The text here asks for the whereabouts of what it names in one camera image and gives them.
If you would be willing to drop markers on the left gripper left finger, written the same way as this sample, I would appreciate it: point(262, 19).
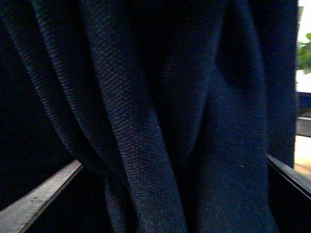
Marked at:
point(20, 215)

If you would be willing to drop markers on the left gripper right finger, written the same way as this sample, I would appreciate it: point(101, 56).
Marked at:
point(289, 197)

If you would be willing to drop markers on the dark navy garment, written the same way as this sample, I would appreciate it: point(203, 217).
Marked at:
point(172, 107)

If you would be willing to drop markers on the green plant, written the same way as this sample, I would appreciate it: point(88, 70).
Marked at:
point(303, 55)

